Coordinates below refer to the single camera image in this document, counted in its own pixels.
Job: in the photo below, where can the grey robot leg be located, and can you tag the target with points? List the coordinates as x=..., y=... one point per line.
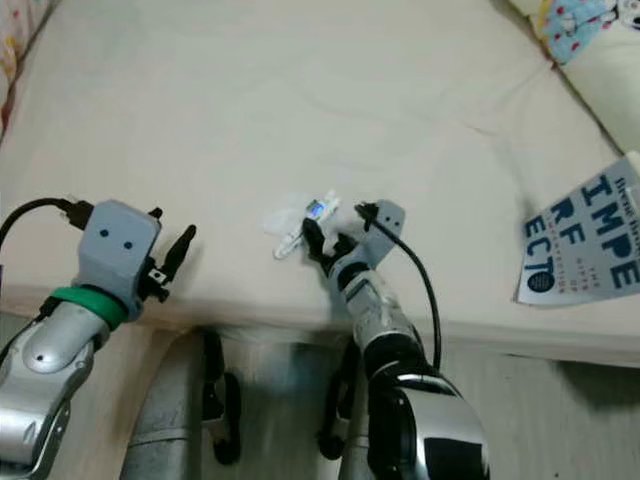
x=350, y=420
x=170, y=420

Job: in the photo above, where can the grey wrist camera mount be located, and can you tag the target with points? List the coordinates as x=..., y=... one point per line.
x=115, y=245
x=382, y=235

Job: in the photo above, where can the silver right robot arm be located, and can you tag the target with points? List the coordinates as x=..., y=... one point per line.
x=410, y=380

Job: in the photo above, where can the small white packaged tube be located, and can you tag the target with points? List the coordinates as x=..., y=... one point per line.
x=315, y=208

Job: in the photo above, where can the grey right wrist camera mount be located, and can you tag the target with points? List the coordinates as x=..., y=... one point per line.
x=382, y=235

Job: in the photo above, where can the cream sheeted mattress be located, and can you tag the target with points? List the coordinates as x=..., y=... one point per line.
x=260, y=100

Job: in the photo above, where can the grey left robot leg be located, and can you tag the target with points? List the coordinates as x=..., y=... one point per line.
x=170, y=420

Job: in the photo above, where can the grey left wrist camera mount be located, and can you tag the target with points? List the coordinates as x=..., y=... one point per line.
x=115, y=245

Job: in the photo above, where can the white book with blue letters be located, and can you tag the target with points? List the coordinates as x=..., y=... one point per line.
x=580, y=240

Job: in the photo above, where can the grey right robot leg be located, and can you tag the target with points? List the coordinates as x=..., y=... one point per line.
x=350, y=420

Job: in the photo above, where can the cream cartoon print blanket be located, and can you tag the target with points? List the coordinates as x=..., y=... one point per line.
x=590, y=50

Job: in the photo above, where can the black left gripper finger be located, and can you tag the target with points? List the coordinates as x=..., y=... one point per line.
x=182, y=252

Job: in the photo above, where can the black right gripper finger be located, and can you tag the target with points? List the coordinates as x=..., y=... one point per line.
x=315, y=242

